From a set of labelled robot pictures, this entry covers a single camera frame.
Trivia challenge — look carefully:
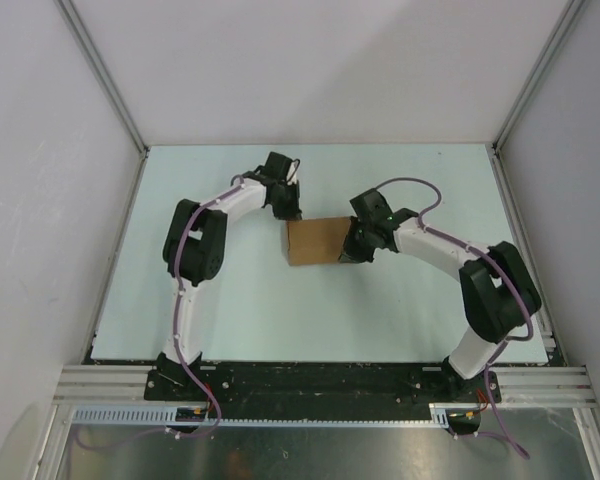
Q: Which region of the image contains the brown cardboard box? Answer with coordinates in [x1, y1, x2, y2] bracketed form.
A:
[286, 217, 351, 267]

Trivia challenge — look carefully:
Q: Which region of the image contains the aluminium corner post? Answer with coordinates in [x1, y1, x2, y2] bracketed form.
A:
[53, 0, 148, 156]
[492, 0, 590, 151]

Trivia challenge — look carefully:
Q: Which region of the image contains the right aluminium corner post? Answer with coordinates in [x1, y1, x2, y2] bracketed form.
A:
[492, 0, 590, 151]

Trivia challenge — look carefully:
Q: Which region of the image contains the aluminium frame rail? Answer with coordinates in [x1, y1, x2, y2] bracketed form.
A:
[54, 362, 596, 407]

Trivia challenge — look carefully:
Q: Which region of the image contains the grey slotted cable duct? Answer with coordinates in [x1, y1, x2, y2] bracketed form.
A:
[69, 404, 452, 429]

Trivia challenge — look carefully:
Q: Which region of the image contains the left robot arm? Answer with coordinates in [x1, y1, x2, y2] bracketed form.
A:
[155, 152, 302, 400]

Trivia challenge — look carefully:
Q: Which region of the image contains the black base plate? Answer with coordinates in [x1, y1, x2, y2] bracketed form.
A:
[144, 359, 500, 404]

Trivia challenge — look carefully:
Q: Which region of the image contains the left aluminium corner post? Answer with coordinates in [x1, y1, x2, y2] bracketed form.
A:
[53, 0, 148, 156]

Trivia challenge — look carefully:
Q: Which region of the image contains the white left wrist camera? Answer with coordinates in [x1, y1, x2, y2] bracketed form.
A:
[285, 159, 301, 185]

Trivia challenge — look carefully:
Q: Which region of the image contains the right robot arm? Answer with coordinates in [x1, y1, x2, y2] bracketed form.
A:
[339, 188, 542, 401]

